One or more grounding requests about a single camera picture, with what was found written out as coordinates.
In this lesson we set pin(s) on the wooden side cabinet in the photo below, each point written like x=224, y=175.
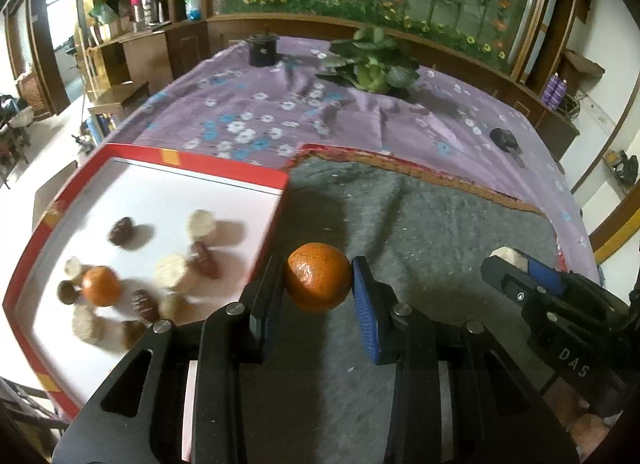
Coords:
x=150, y=59

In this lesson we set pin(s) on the wooden low cabinet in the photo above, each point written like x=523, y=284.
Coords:
x=555, y=131

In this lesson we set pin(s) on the dark red date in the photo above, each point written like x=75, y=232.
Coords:
x=145, y=305
x=202, y=259
x=122, y=230

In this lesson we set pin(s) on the black cylindrical holder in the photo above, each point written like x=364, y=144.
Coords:
x=262, y=51

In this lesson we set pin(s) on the person's right hand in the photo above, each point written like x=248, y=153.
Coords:
x=582, y=419

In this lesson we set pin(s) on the round beige cracker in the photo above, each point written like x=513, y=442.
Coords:
x=201, y=224

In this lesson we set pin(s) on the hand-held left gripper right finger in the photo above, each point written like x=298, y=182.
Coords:
x=367, y=316

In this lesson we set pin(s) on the grey mat with red border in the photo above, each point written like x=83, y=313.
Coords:
x=425, y=224

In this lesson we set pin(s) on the pale white chunk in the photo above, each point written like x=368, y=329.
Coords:
x=510, y=256

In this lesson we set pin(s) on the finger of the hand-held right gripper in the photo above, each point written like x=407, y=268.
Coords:
x=510, y=281
x=547, y=279

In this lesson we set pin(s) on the wicker basket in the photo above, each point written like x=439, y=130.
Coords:
x=35, y=94

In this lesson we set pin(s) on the wooden chair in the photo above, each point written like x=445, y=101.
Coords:
x=12, y=144

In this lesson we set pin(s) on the purple spray can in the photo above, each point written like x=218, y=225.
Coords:
x=561, y=94
x=550, y=91

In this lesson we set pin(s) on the green bag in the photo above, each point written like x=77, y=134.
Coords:
x=104, y=13

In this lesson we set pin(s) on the dark bundled object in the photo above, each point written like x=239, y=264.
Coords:
x=624, y=168

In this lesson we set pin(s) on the pink water bottle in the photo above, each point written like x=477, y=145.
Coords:
x=137, y=6

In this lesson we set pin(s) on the orange tangerine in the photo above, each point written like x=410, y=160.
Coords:
x=101, y=286
x=317, y=276

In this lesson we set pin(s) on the purple floral blanket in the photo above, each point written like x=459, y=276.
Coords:
x=300, y=114

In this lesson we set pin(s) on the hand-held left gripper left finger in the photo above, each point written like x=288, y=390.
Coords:
x=266, y=316

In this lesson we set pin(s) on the black key fob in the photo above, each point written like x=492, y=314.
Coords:
x=501, y=138

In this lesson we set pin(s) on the red cardboard tray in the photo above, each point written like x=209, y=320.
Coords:
x=150, y=184

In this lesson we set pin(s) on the leafy green vegetable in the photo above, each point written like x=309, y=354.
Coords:
x=372, y=76

